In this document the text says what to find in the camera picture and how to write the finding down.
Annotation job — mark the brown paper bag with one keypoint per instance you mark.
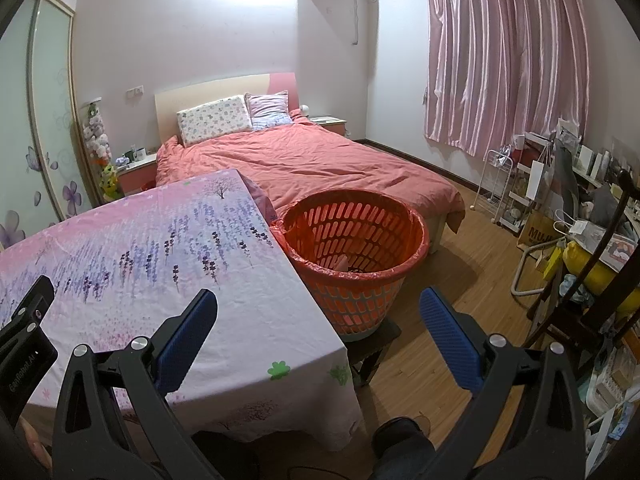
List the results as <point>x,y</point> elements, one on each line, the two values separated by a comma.
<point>537,235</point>

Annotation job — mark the dark wooden chair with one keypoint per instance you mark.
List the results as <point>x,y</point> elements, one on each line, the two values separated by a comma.
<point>600,270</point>

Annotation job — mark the white plastic crate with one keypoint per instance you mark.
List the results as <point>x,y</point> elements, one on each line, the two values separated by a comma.
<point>610,390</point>

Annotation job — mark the pink nightstand with mugs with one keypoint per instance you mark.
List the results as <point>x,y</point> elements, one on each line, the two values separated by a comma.
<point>137,172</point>

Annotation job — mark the hanging plush toy column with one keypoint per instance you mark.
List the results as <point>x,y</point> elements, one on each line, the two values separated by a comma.
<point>97,135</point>

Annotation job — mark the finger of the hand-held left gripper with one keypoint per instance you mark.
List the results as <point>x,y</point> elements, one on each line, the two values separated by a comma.
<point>30,300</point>

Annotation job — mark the person's leg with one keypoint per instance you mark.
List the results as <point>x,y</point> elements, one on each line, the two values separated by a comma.
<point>400,442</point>

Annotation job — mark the pink striped curtain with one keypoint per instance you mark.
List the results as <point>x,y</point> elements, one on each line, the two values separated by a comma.
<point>505,50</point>

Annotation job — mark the green plush toy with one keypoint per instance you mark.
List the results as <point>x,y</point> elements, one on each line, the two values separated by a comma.
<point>111,180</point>

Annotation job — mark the white wall socket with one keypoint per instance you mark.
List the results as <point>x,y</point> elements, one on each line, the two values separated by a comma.
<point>135,92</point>

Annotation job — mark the beige and pink headboard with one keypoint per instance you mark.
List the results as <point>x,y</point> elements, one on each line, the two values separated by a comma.
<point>210,95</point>

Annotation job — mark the white paper bag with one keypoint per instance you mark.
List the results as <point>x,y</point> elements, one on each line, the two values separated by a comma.
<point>537,175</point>

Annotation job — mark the dark wooden stool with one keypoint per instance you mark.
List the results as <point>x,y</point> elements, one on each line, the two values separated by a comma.
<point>372,345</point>

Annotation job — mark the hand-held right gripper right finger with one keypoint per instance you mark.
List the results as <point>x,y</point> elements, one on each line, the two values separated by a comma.
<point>450,332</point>

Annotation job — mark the orange plastic basket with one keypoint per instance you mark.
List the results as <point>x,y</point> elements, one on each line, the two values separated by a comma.
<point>350,240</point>

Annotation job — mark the yellow cushion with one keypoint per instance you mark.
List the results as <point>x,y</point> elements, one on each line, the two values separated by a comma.
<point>590,265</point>

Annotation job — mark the white round night light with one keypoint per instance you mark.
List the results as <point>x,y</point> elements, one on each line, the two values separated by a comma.
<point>303,108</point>

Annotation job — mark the white floral pillow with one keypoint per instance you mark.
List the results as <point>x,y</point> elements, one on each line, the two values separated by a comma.
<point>215,117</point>

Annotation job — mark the pink floral tablecloth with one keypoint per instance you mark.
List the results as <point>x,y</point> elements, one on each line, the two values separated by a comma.
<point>150,240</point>

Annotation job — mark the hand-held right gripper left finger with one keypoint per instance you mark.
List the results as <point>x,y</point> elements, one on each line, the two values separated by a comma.
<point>187,335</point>

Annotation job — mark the sliding wardrobe with purple flowers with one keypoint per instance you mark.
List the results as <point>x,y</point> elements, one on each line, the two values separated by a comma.
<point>45,110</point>

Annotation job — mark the white trolley shelf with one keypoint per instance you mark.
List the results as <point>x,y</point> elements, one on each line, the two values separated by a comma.
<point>520,200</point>

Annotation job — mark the pink striped pillow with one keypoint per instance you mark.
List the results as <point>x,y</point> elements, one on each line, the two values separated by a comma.
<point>267,110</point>

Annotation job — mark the bed with salmon duvet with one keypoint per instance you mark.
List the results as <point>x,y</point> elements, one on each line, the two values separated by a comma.
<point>310,165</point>

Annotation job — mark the white tube frame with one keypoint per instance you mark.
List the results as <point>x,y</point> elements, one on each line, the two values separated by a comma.
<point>520,270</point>

